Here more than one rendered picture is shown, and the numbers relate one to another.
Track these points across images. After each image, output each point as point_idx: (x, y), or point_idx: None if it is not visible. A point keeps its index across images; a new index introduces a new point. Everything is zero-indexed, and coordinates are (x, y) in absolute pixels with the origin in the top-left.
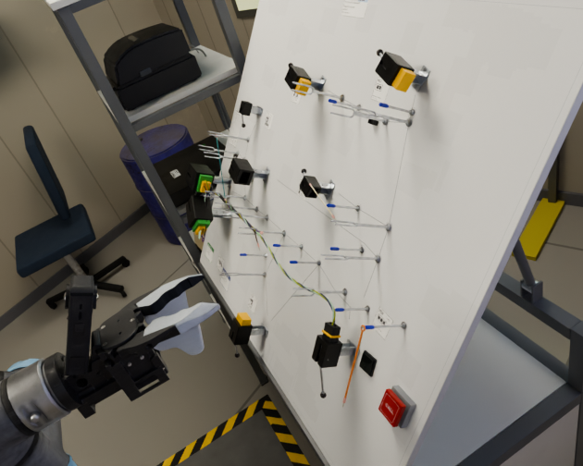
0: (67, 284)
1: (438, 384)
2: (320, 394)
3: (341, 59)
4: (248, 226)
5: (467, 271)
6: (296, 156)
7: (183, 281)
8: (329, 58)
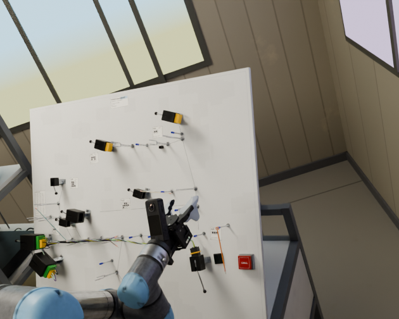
0: (147, 203)
1: (258, 236)
2: (203, 291)
3: (122, 128)
4: (85, 255)
5: (244, 181)
6: (111, 190)
7: (170, 202)
8: (113, 131)
